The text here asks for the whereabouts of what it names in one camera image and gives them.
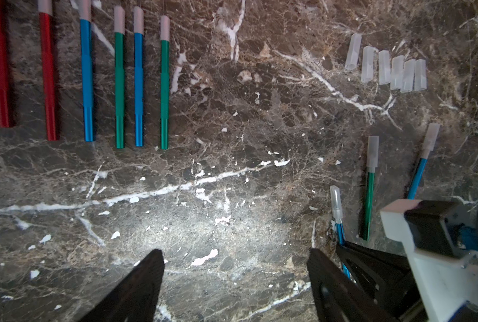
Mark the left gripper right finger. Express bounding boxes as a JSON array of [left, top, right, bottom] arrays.
[[307, 248, 396, 321]]

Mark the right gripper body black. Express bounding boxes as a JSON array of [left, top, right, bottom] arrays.
[[336, 241, 424, 321]]

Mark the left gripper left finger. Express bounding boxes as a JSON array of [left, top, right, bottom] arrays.
[[81, 249, 165, 321]]

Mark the blue carving knife front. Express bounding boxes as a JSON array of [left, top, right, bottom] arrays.
[[329, 184, 352, 280]]

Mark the blue carving knife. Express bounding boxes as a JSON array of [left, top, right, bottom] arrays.
[[134, 5, 144, 147], [406, 123, 441, 199], [78, 0, 94, 142], [329, 184, 352, 280]]

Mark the green carving knife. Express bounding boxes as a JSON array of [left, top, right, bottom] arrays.
[[160, 15, 170, 150], [362, 136, 379, 241], [114, 5, 125, 148]]

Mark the translucent protective cap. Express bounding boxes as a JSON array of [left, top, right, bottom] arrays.
[[361, 46, 375, 83], [345, 33, 362, 71], [401, 59, 416, 93], [414, 59, 427, 91], [378, 50, 391, 85], [390, 55, 405, 90]]

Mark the red carving knife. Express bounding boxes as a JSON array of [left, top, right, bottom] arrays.
[[38, 0, 59, 141], [0, 1, 14, 127]]

